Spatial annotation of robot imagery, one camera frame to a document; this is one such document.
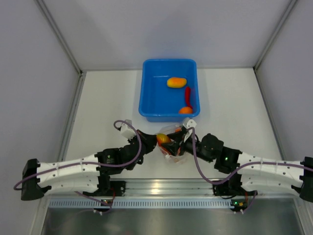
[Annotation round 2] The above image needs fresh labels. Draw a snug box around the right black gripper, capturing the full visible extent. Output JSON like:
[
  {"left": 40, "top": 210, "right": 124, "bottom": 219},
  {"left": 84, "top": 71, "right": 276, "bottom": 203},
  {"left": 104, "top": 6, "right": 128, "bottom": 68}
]
[{"left": 161, "top": 129, "right": 214, "bottom": 163}]

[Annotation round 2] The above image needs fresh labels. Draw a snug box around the orange yellow fake fruit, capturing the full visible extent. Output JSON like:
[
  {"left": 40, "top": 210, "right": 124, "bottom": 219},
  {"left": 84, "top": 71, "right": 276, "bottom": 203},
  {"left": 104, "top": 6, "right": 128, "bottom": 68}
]
[{"left": 156, "top": 133, "right": 171, "bottom": 146}]

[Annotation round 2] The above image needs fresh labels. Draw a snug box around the clear zip top bag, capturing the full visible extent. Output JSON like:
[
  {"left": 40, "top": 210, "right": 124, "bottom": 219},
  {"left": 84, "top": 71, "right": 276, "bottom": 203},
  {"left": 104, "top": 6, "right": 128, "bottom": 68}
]
[{"left": 157, "top": 124, "right": 187, "bottom": 164}]

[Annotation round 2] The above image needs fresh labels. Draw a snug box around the red fake chili pepper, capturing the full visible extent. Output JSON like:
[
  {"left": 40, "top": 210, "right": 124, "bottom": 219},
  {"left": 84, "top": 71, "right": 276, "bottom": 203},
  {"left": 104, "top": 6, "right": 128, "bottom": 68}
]
[{"left": 184, "top": 86, "right": 193, "bottom": 109}]

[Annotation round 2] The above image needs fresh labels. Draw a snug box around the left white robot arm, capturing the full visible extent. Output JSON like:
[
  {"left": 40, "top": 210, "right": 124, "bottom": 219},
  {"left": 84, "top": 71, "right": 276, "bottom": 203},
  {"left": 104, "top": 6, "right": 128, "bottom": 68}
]
[{"left": 20, "top": 131, "right": 157, "bottom": 201}]

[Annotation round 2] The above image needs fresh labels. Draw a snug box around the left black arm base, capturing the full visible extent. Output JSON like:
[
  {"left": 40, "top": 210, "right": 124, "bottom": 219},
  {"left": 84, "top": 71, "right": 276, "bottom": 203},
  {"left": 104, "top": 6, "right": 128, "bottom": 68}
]
[{"left": 97, "top": 180, "right": 126, "bottom": 197}]

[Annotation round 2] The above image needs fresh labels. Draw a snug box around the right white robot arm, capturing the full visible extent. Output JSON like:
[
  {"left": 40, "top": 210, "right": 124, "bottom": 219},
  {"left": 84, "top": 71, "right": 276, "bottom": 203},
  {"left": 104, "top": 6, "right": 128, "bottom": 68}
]
[{"left": 156, "top": 128, "right": 313, "bottom": 202}]

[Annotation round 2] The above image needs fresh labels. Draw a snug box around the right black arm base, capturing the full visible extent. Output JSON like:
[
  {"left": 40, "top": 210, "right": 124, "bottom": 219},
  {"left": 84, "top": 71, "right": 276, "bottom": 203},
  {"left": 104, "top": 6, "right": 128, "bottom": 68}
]
[{"left": 212, "top": 180, "right": 239, "bottom": 197}]

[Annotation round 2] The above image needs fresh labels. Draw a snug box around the blue plastic bin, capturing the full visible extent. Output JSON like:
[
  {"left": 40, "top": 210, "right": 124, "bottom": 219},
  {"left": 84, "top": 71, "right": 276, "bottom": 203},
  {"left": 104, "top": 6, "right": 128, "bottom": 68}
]
[{"left": 138, "top": 59, "right": 201, "bottom": 122}]

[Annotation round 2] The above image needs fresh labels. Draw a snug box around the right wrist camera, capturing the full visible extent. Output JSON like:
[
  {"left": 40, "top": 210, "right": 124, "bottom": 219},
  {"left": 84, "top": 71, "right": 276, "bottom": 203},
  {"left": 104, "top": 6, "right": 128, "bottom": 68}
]
[{"left": 182, "top": 118, "right": 197, "bottom": 140}]

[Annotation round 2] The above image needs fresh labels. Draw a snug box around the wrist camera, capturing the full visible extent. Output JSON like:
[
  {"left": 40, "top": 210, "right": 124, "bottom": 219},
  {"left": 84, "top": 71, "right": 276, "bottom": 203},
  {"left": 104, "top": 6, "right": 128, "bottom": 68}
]
[
  {"left": 182, "top": 118, "right": 197, "bottom": 140},
  {"left": 120, "top": 119, "right": 136, "bottom": 140}
]

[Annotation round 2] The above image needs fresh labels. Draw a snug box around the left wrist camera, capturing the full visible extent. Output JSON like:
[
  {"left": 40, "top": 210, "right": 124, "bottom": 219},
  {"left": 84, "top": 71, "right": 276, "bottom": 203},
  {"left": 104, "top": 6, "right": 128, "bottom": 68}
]
[{"left": 120, "top": 119, "right": 136, "bottom": 140}]

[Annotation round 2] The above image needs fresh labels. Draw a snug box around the aluminium rail frame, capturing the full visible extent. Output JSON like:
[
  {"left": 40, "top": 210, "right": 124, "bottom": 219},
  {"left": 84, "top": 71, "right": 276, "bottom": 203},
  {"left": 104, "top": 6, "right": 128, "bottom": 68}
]
[{"left": 41, "top": 177, "right": 300, "bottom": 196}]

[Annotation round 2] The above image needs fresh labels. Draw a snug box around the slotted cable duct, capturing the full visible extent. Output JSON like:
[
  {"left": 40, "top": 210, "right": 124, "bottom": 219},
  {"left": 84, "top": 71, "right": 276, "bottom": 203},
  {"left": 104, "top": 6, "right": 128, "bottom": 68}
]
[{"left": 49, "top": 198, "right": 244, "bottom": 209}]

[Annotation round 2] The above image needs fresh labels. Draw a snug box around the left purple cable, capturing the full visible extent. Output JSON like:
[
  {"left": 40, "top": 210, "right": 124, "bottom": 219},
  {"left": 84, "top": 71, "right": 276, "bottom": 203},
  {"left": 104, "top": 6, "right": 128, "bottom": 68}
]
[{"left": 13, "top": 119, "right": 142, "bottom": 191}]

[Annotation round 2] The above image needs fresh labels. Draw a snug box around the left aluminium corner post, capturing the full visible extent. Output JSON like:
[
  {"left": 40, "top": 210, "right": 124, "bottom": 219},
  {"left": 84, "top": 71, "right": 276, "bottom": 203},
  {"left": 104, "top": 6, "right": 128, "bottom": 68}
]
[{"left": 34, "top": 0, "right": 83, "bottom": 74}]

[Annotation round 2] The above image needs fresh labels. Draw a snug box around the aluminium corner post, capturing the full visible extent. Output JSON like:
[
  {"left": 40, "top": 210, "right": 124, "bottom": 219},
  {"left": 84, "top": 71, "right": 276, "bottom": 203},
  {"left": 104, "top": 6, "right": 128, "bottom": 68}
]
[
  {"left": 34, "top": 0, "right": 83, "bottom": 74},
  {"left": 253, "top": 0, "right": 299, "bottom": 71}
]

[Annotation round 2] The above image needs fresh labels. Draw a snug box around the right aluminium corner post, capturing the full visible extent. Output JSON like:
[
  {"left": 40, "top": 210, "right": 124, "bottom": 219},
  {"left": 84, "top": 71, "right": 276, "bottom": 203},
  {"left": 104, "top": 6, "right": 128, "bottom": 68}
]
[{"left": 253, "top": 0, "right": 299, "bottom": 71}]

